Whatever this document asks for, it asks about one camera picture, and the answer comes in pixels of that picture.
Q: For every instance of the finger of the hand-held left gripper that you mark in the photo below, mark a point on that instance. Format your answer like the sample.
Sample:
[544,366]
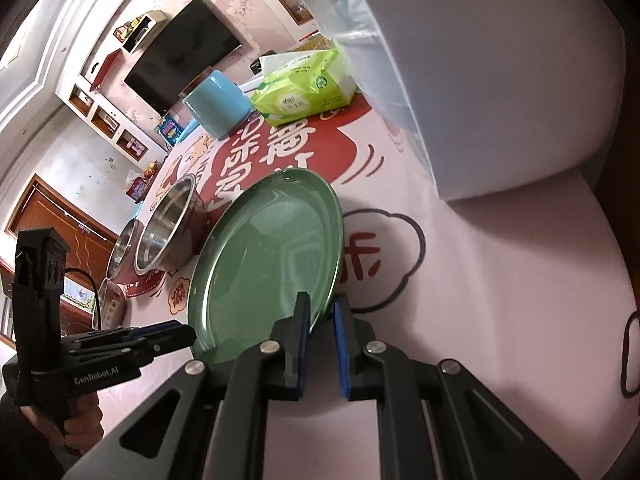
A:
[165,342]
[125,332]

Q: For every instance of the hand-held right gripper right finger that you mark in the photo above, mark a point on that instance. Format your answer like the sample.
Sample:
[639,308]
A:
[342,350]

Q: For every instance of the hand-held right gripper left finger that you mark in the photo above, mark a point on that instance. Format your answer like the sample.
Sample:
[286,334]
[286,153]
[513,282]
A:
[295,350]

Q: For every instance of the small steel bowl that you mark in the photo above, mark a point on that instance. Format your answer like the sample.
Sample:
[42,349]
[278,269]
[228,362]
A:
[111,305]

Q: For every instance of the pink steel bowl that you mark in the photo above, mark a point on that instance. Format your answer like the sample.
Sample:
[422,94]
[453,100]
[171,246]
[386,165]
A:
[124,252]

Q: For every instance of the green plate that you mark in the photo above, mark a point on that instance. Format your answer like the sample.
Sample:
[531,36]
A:
[265,260]

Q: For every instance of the large steel bowl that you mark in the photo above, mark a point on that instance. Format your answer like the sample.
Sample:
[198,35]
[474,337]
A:
[170,225]

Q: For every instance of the person's left hand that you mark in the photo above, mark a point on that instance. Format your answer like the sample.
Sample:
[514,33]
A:
[90,420]

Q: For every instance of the brown wooden door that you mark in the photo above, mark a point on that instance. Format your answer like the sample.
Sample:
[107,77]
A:
[55,220]

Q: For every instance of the red tissue box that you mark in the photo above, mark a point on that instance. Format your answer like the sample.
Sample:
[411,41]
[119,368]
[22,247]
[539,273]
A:
[137,189]

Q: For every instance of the printed pink tablecloth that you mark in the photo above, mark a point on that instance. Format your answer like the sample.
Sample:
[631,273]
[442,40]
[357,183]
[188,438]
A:
[500,310]

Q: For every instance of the blue toy box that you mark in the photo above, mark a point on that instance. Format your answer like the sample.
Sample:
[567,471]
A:
[169,131]

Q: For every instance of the blue canister with brown lid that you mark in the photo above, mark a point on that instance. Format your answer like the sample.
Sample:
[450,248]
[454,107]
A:
[217,105]

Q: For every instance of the green tissue pack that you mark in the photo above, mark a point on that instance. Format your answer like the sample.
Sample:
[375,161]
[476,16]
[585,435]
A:
[300,90]

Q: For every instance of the white countertop appliance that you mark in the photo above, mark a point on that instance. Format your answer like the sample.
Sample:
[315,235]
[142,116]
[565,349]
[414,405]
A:
[490,75]

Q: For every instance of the wall poster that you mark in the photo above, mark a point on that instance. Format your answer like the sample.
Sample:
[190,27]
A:
[79,297]

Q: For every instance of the red wall shelf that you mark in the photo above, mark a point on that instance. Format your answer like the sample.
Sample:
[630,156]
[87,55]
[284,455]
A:
[106,71]

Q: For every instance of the wall-mounted television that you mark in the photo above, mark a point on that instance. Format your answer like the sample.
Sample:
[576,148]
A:
[180,57]

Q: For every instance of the white wall shelf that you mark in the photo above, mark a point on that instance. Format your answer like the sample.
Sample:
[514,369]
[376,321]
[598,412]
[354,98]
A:
[142,32]

